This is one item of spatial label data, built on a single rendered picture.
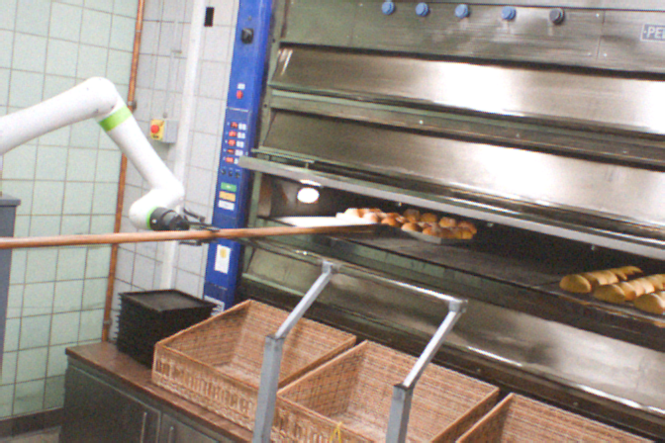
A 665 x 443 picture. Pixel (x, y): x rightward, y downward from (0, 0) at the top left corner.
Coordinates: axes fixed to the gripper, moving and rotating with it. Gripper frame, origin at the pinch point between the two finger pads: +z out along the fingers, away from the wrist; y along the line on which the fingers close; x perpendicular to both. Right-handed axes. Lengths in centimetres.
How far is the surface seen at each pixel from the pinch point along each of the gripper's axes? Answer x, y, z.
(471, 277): -55, 2, 69
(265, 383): 5, 38, 38
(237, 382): -6.0, 47.1, 15.5
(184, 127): -53, -30, -81
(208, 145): -55, -24, -66
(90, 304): -45, 60, -123
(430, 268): -55, 3, 53
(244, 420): -6, 59, 21
